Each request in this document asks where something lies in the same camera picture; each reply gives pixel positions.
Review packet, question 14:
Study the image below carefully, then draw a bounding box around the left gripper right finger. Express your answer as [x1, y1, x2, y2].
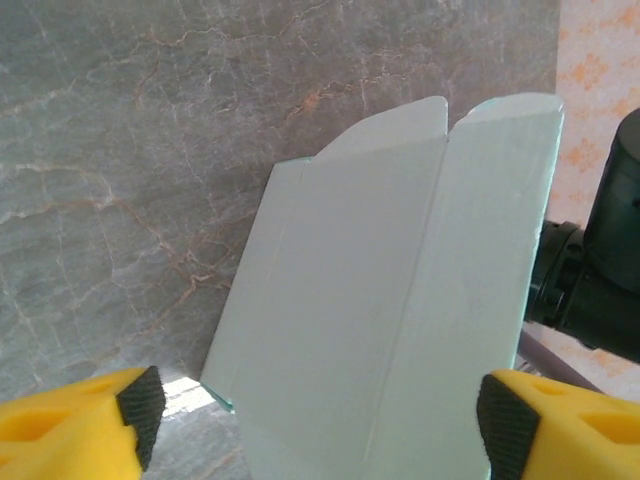
[474, 368, 640, 480]

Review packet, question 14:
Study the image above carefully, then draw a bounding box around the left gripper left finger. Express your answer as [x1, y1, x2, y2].
[0, 364, 166, 480]

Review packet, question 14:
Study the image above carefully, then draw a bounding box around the pale green paper box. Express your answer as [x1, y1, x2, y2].
[199, 94, 566, 480]

